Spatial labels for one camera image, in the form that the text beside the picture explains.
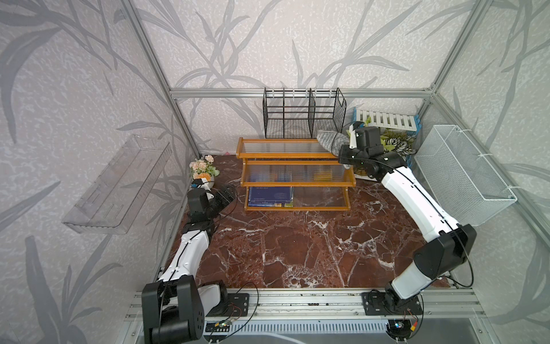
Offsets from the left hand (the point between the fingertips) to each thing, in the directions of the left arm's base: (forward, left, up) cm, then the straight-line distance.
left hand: (230, 189), depth 84 cm
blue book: (+6, -15, -14) cm, 21 cm away
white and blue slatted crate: (+33, -72, +10) cm, 79 cm away
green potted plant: (+17, -67, +11) cm, 71 cm away
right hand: (+10, -43, +13) cm, 46 cm away
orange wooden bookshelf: (+21, -26, -16) cm, 37 cm away
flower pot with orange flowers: (+16, +17, -7) cm, 24 cm away
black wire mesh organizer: (+41, -29, +7) cm, 51 cm away
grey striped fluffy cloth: (+12, -40, +16) cm, 44 cm away
